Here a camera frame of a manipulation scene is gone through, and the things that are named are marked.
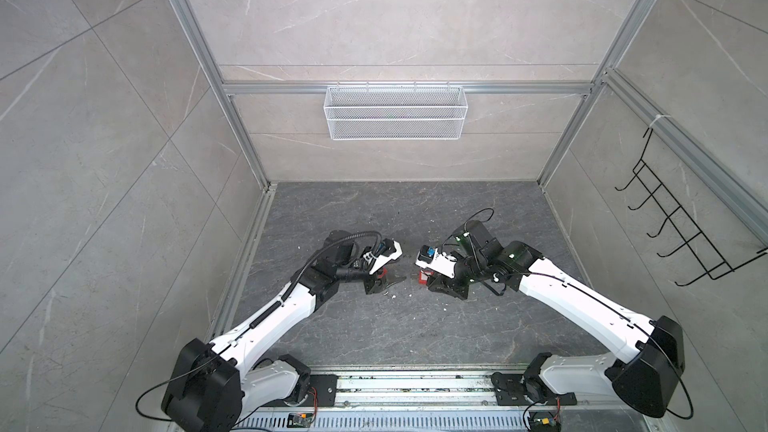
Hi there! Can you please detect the red padlock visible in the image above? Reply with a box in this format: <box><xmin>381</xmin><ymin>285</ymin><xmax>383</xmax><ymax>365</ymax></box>
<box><xmin>418</xmin><ymin>271</ymin><xmax>431</xmax><ymax>285</ymax></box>

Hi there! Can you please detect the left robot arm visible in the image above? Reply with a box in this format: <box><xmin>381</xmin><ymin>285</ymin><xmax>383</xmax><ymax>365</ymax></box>
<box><xmin>158</xmin><ymin>230</ymin><xmax>402</xmax><ymax>431</ymax></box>

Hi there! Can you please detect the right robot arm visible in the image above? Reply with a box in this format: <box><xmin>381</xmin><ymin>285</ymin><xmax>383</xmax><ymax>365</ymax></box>
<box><xmin>415</xmin><ymin>217</ymin><xmax>685</xmax><ymax>418</ymax></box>

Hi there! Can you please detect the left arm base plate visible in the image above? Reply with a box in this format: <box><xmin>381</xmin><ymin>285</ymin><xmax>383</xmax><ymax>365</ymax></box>
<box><xmin>266</xmin><ymin>374</ymin><xmax>339</xmax><ymax>407</ymax></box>

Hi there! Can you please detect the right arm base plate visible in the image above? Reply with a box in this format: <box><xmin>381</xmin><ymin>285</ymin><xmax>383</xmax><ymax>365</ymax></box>
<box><xmin>490</xmin><ymin>372</ymin><xmax>578</xmax><ymax>406</ymax></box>

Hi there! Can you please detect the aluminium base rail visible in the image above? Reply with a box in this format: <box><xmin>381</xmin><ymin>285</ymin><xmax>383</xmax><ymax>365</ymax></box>
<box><xmin>161</xmin><ymin>368</ymin><xmax>664</xmax><ymax>413</ymax></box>

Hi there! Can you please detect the white wire mesh basket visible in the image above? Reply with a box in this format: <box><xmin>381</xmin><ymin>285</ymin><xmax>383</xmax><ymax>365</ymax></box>
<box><xmin>323</xmin><ymin>85</ymin><xmax>469</xmax><ymax>141</ymax></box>

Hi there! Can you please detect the black wire hook rack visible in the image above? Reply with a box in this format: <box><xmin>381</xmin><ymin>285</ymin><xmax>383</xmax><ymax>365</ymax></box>
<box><xmin>614</xmin><ymin>127</ymin><xmax>767</xmax><ymax>288</ymax></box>

